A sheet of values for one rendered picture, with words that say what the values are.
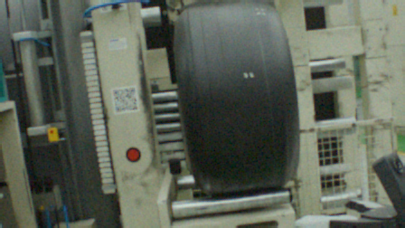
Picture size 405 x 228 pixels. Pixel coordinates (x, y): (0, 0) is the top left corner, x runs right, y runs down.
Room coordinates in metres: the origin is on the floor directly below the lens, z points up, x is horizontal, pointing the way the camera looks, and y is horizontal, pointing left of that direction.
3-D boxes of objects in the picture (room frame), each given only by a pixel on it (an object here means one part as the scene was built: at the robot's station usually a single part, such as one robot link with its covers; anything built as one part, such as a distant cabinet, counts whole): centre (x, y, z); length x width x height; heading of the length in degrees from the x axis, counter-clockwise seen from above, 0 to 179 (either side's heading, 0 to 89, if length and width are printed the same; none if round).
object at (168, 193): (1.49, 0.15, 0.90); 0.40 x 0.03 x 0.10; 0
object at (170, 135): (1.87, 0.19, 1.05); 0.20 x 0.15 x 0.30; 90
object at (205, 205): (1.35, -0.04, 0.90); 0.35 x 0.05 x 0.05; 90
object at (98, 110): (1.44, 0.31, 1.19); 0.05 x 0.04 x 0.48; 0
